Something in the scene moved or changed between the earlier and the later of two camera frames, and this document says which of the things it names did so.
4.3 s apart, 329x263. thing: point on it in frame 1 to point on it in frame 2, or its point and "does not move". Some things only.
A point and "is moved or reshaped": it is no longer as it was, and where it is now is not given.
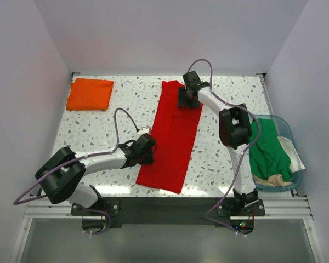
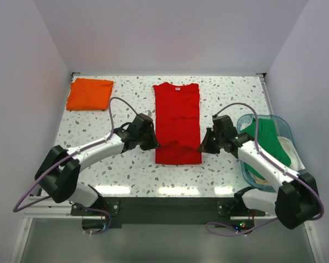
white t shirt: (296, 163) does not move
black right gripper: (182, 101) to (205, 146)
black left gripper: (149, 160) to (153, 143)
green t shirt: (267, 154) does not move
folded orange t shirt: (89, 94) does not move
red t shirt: (174, 129) is moved or reshaped
